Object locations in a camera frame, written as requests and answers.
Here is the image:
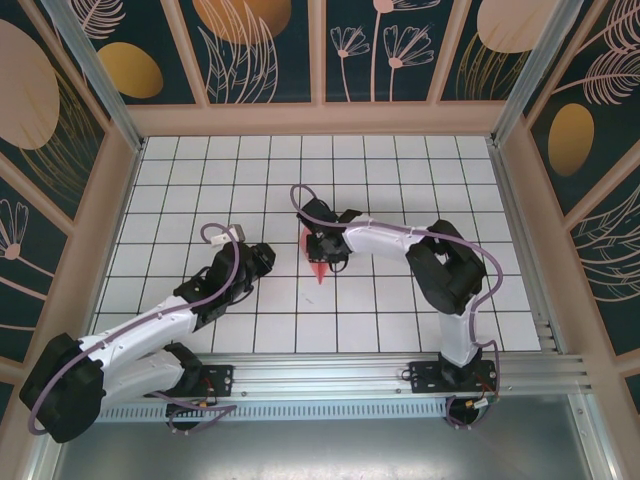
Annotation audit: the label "art panel large beige disc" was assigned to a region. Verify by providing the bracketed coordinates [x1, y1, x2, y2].
[0, 0, 112, 227]

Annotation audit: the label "grey metal sheet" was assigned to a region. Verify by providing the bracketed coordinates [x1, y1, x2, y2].
[27, 394, 619, 480]

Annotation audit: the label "aluminium post beside oval panel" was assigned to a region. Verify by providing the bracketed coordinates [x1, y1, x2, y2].
[39, 0, 147, 152]

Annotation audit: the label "art panel golden oval feathers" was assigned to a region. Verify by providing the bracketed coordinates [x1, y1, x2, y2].
[524, 0, 640, 217]

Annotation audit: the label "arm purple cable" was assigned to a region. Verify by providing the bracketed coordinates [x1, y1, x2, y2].
[27, 223, 246, 435]
[290, 184, 504, 431]

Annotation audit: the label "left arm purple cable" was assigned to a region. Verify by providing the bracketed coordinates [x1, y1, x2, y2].
[27, 223, 246, 435]

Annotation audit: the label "art panel pink leaf outlines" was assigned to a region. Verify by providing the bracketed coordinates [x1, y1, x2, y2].
[568, 172, 640, 357]

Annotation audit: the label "aluminium side rail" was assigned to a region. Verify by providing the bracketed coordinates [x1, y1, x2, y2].
[487, 139, 560, 354]

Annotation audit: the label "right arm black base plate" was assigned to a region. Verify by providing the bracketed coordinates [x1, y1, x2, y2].
[409, 360, 499, 396]

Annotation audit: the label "pink paper sheet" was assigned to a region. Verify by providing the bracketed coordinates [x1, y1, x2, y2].
[299, 224, 334, 285]

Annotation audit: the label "long aluminium mounting rail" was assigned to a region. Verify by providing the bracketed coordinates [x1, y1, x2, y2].
[47, 352, 597, 401]

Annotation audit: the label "art panel pink flowers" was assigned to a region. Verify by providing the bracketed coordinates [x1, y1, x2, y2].
[324, 0, 454, 105]

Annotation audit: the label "art panel single flower outline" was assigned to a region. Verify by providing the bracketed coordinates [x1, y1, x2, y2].
[0, 172, 71, 362]

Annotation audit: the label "perforated metal cable tray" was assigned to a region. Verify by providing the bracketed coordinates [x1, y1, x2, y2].
[97, 403, 454, 422]

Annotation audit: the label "art panel orange disc leaves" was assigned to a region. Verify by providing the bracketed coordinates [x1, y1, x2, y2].
[178, 0, 317, 106]

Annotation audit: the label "aluminium post beside feather panel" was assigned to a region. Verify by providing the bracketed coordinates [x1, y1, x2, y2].
[489, 0, 577, 147]

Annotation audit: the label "art panel beige disc fronds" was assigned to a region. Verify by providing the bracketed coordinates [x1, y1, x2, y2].
[438, 0, 554, 103]

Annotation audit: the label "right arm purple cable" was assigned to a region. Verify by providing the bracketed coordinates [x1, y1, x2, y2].
[290, 184, 504, 431]

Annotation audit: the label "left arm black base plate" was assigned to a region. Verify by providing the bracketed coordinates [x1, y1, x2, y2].
[197, 363, 235, 399]

